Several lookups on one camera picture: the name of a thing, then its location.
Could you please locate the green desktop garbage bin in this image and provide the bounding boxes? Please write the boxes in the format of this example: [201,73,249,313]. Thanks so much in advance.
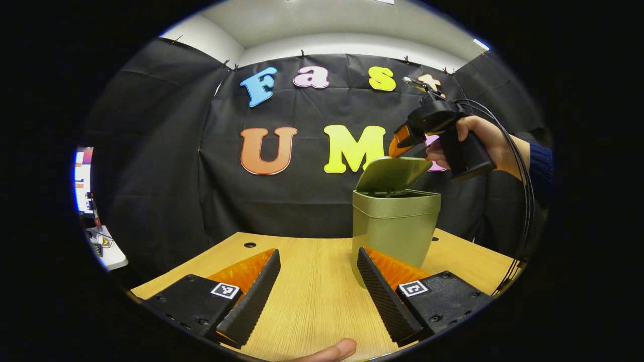
[351,156,442,289]

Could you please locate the white side table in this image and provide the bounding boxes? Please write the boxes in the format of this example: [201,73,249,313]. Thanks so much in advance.
[87,225,129,272]

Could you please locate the wooden desktop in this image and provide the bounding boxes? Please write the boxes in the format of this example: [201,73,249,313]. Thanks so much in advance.
[130,229,524,362]

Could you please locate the black backdrop cloth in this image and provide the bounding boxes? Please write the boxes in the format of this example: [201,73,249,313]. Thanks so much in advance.
[75,38,554,277]

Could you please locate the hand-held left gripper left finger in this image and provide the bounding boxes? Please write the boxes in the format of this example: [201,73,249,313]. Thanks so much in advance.
[142,248,281,350]

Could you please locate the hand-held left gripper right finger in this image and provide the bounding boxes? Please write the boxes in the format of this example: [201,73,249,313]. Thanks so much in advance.
[357,246,496,347]

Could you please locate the computer monitor screen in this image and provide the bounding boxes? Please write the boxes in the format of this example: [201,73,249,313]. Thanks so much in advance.
[73,147,95,216]

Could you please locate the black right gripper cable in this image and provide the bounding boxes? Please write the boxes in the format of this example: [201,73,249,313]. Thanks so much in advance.
[453,98,535,297]

